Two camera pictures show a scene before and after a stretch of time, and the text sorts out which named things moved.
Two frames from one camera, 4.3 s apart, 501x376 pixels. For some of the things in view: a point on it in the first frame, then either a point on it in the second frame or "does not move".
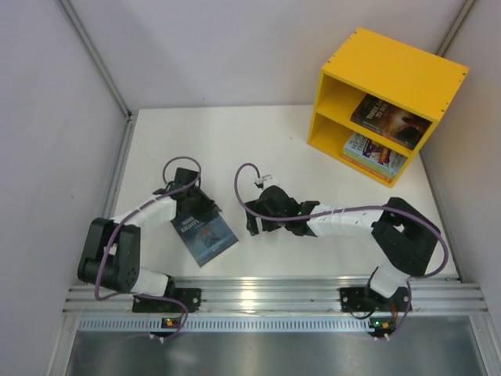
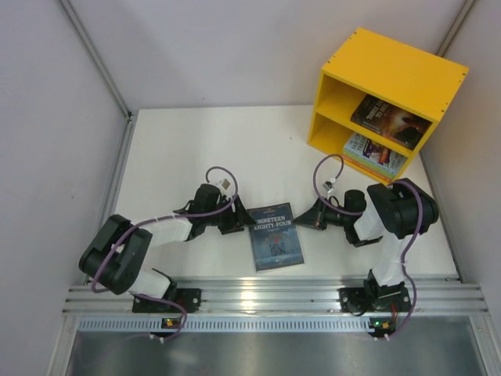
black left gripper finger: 208,204 -> 243,214
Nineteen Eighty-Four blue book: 207,236 -> 275,239
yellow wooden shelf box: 365,64 does not move
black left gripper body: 206,207 -> 233,215
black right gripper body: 257,218 -> 319,215
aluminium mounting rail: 282,303 does not move
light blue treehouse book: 373,153 does not move
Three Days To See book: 390,122 does not move
